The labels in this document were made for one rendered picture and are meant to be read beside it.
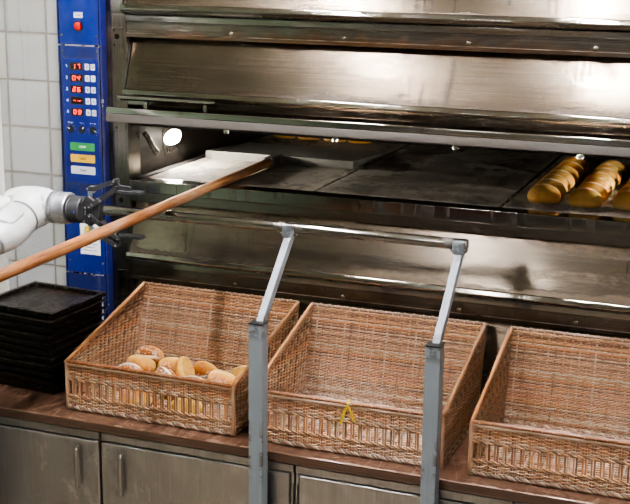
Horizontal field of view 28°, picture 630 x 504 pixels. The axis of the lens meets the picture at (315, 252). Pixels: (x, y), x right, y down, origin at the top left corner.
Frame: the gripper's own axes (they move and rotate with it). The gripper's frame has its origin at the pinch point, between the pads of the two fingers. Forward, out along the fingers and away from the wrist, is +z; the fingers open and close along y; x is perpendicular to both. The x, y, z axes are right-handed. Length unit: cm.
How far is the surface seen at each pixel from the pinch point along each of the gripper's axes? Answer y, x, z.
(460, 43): -45, -54, 74
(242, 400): 53, -9, 27
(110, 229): 0.3, 17.4, 1.6
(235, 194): 4, -54, 5
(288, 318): 38, -41, 28
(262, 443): 58, 6, 40
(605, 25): -52, -49, 115
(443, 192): 2, -74, 66
